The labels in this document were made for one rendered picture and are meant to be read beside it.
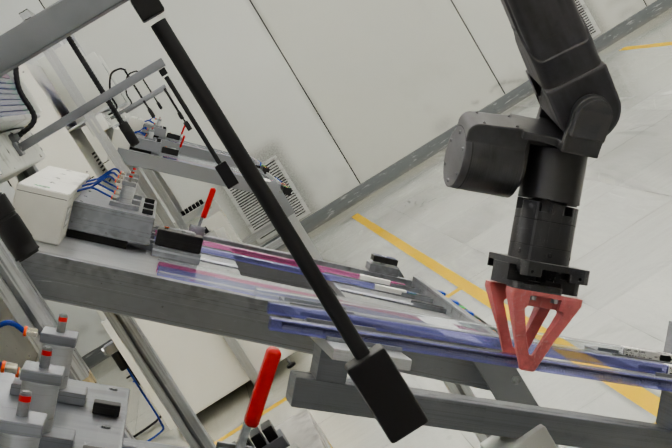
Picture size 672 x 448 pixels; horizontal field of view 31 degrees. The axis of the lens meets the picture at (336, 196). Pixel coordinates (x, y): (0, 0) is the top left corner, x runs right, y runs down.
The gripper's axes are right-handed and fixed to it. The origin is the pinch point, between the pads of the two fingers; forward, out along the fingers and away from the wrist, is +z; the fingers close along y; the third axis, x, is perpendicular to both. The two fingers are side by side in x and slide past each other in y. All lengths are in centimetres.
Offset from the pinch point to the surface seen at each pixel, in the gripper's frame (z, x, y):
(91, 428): 5.5, -38.2, 28.6
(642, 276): -4, 136, -264
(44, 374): 1, -42, 35
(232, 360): 66, 28, -419
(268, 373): 2.1, -25.9, 17.9
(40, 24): -17, -44, 49
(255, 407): 4.7, -26.4, 17.7
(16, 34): -16, -45, 49
